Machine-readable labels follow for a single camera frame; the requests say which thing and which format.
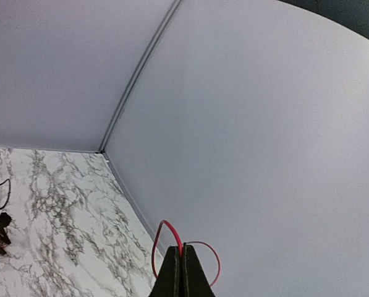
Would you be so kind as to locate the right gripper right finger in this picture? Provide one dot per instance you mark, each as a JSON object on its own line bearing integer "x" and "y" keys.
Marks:
{"x": 194, "y": 281}

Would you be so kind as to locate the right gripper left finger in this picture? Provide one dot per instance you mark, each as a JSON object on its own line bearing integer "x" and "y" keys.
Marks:
{"x": 167, "y": 283}

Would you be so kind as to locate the left aluminium corner post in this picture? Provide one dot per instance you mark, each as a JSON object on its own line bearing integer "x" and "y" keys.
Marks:
{"x": 141, "y": 65}

